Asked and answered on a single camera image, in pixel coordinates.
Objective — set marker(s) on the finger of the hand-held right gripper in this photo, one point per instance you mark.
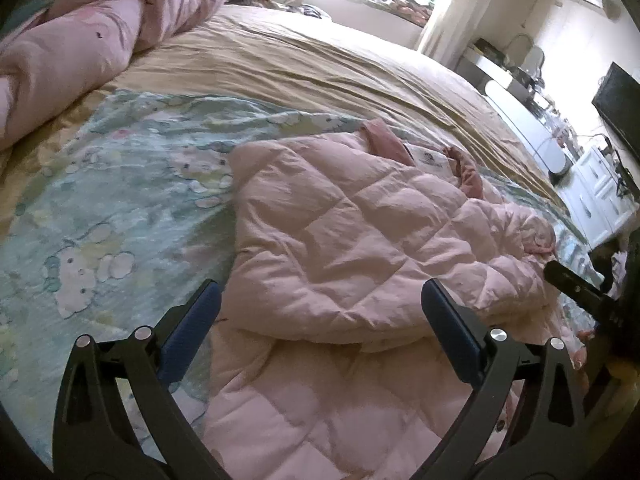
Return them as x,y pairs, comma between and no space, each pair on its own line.
575,287

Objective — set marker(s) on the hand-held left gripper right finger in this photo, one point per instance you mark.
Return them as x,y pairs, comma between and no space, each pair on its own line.
450,325

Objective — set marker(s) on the pink quilted jacket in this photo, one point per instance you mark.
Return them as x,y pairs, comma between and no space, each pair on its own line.
350,240

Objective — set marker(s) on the beige bed sheet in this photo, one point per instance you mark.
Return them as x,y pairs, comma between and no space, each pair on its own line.
320,65

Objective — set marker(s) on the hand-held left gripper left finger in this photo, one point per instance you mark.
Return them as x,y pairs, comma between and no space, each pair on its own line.
192,325

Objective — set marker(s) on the white drawer cabinet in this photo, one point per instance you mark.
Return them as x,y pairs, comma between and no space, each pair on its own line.
597,200

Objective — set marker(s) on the pink duvet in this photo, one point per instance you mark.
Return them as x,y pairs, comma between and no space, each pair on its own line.
90,45

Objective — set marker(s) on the grey desk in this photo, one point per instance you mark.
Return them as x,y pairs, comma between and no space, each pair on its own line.
500,67

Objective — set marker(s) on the light blue cartoon blanket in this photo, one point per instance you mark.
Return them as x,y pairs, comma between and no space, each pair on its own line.
125,200

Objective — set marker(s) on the dark clothes heap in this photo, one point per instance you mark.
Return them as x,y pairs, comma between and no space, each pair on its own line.
617,265

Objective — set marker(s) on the plush toys on windowsill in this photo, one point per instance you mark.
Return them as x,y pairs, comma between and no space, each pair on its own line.
402,7

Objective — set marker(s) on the black television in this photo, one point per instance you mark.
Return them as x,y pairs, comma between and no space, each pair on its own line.
620,105

